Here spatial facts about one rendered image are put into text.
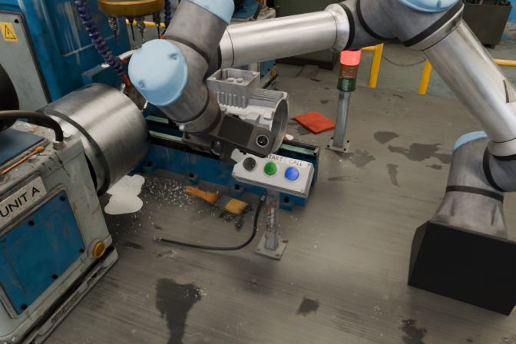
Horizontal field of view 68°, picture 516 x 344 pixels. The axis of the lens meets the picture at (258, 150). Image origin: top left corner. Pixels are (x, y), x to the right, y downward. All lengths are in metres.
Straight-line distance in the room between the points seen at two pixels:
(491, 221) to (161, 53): 0.73
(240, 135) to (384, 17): 0.34
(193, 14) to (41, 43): 0.74
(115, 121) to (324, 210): 0.62
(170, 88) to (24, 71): 0.87
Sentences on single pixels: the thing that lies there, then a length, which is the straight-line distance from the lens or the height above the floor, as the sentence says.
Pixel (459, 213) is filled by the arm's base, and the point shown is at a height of 1.00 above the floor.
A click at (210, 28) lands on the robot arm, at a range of 0.56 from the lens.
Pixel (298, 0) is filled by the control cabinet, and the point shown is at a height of 0.70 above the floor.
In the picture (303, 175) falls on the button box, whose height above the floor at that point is 1.07.
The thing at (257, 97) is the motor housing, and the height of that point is 1.11.
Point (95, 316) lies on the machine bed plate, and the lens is 0.97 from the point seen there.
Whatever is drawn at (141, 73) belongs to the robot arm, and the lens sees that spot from 0.51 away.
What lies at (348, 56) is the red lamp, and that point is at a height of 1.15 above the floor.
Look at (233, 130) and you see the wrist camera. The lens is 0.64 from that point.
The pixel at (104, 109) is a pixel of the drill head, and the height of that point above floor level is 1.14.
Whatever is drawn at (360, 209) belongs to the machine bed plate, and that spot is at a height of 0.80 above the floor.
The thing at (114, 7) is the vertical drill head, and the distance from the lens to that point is 1.13.
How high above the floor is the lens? 1.56
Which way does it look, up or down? 33 degrees down
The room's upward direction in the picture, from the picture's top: straight up
